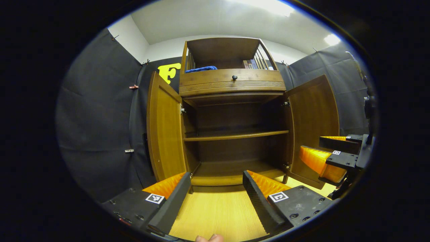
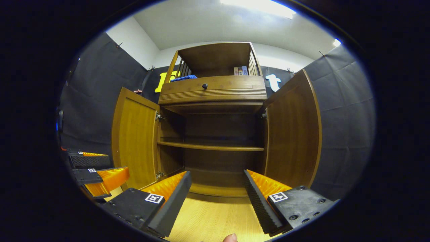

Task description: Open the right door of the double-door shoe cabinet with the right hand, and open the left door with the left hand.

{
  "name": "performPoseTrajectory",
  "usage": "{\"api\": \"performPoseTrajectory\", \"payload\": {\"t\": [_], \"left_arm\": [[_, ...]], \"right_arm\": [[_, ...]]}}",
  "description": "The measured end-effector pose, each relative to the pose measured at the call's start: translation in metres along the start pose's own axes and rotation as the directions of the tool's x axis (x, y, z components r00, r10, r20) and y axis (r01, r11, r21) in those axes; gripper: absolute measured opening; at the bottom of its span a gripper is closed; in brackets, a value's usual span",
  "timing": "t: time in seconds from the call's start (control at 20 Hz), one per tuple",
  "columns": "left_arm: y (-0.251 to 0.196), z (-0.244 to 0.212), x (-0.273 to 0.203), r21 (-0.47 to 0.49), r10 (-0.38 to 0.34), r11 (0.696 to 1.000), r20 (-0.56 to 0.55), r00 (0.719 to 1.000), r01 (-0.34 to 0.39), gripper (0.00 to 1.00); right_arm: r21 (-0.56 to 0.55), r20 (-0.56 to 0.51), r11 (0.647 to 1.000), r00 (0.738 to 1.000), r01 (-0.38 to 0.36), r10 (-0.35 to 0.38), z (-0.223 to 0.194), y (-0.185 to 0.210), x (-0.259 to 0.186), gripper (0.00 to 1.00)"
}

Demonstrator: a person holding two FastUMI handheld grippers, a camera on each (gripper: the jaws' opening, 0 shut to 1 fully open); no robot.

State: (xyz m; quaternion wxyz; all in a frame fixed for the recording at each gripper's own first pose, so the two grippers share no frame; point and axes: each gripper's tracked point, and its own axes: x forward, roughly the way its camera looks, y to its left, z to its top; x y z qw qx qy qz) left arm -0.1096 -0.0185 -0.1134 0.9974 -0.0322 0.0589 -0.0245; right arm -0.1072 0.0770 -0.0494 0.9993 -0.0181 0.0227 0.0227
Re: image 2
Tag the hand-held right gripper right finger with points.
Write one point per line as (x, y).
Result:
(260, 208)

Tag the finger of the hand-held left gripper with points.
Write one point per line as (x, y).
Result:
(90, 160)
(112, 178)

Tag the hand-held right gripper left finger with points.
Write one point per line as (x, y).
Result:
(174, 205)

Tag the wooden shoe cabinet door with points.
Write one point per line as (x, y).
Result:
(294, 134)
(134, 137)

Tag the wooden double-door shoe cabinet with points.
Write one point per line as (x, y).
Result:
(218, 55)

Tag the metal door hinge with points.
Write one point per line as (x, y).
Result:
(159, 175)
(159, 116)
(264, 114)

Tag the wooden cabinet shelf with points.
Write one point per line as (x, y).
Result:
(211, 146)

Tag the wooden cabinet drawer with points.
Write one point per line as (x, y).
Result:
(225, 83)

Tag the black backdrop cloth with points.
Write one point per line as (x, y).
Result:
(342, 117)

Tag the blue cloth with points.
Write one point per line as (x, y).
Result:
(183, 78)

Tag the small lavender book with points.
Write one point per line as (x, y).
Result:
(245, 70)

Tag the small ceiling light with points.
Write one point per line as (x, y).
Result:
(336, 42)

